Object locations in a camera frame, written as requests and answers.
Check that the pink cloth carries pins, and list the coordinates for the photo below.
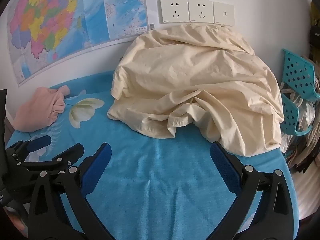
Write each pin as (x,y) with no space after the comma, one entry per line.
(37,110)

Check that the blue floral blanket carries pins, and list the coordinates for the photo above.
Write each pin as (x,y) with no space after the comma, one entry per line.
(155,175)

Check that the colourful wall map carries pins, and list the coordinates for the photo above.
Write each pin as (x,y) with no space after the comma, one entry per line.
(50,17)

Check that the white wall plate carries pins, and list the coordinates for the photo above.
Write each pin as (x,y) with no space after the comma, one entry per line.
(223,13)

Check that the teal plastic basket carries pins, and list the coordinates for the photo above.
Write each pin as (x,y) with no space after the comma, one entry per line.
(297,75)

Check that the white wall socket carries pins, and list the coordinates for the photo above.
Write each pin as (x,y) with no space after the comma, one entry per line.
(200,10)
(172,10)

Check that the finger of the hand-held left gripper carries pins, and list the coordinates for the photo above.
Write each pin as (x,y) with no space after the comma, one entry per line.
(40,140)
(70,153)

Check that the cream bed sheet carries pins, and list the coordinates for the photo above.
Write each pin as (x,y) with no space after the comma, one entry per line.
(187,80)

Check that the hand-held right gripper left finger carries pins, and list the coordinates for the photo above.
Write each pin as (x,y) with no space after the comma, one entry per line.
(96,170)

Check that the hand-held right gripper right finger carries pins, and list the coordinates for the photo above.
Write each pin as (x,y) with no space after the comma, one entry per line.
(223,165)

